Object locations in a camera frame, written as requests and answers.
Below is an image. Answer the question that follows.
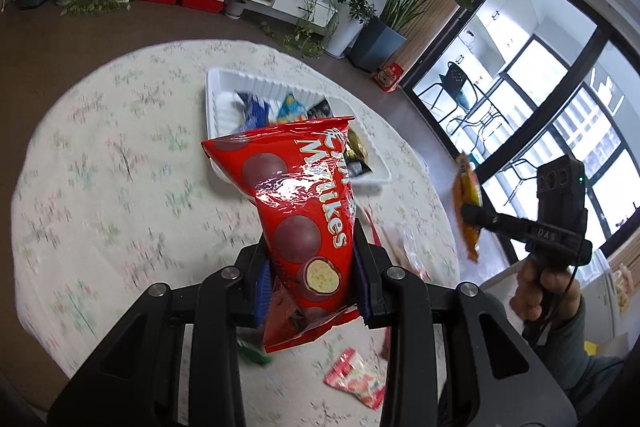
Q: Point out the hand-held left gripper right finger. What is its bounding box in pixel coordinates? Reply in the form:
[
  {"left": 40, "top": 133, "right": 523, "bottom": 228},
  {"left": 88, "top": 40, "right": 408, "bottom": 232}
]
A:
[{"left": 352, "top": 219, "right": 578, "bottom": 427}]

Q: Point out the red chocolate ball bag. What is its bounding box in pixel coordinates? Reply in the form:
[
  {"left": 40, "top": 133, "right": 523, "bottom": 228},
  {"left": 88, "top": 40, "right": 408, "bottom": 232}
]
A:
[{"left": 201, "top": 117, "right": 362, "bottom": 354}]

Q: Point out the orange snack packet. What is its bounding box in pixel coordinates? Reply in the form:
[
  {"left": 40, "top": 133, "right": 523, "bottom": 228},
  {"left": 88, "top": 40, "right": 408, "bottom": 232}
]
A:
[{"left": 452, "top": 152, "right": 483, "bottom": 264}]

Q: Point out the green snack packet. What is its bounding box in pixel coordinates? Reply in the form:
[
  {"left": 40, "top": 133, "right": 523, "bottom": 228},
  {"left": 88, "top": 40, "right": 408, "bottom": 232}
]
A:
[{"left": 235, "top": 339, "right": 273, "bottom": 365}]

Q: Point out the plant in tall white pot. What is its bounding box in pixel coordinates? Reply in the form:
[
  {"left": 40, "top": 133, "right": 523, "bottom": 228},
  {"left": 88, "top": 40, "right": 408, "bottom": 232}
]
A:
[{"left": 325, "top": 0, "right": 376, "bottom": 58}]

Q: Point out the black cable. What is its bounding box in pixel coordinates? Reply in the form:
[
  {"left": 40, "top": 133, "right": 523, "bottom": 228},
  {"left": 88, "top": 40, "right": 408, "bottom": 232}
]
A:
[{"left": 530, "top": 252, "right": 583, "bottom": 348}]

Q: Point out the red fruit candy packet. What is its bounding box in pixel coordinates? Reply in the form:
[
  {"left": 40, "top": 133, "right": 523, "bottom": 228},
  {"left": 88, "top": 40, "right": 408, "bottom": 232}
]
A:
[{"left": 323, "top": 348, "right": 387, "bottom": 410}]

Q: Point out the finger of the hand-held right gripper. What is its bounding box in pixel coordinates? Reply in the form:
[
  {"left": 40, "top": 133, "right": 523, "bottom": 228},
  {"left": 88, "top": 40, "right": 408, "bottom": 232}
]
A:
[{"left": 460, "top": 203, "right": 541, "bottom": 242}]

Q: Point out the pink snack packet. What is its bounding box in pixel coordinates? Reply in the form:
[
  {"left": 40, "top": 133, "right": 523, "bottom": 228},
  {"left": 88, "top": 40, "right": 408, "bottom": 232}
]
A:
[{"left": 362, "top": 207, "right": 433, "bottom": 280}]

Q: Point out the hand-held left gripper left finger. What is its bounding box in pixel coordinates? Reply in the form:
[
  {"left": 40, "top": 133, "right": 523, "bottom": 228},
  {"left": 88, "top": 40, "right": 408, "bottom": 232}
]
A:
[{"left": 47, "top": 243, "right": 273, "bottom": 427}]

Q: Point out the white plastic tray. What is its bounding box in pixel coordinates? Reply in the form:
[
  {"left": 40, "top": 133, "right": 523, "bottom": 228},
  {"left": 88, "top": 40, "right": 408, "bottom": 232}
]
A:
[{"left": 204, "top": 68, "right": 393, "bottom": 188}]

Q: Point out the person's right forearm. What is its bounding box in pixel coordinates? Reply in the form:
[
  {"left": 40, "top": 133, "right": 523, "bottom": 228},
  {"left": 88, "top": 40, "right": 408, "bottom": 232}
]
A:
[{"left": 522, "top": 297, "right": 640, "bottom": 408}]

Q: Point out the light blue snack packet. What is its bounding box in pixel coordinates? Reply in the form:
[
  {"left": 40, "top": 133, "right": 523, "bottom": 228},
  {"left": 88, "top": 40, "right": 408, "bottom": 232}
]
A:
[{"left": 277, "top": 93, "right": 308, "bottom": 122}]

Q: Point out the black metal table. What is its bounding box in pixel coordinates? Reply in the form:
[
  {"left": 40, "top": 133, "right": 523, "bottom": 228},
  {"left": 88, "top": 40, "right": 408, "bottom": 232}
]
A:
[{"left": 450, "top": 99, "right": 506, "bottom": 158}]

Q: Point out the person's right hand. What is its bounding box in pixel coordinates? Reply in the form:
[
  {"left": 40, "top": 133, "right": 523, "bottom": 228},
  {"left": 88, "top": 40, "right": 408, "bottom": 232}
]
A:
[{"left": 509, "top": 252, "right": 583, "bottom": 323}]

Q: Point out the black metal chair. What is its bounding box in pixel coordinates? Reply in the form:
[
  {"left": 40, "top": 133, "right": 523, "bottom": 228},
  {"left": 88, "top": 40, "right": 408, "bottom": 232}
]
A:
[{"left": 417, "top": 61, "right": 481, "bottom": 125}]

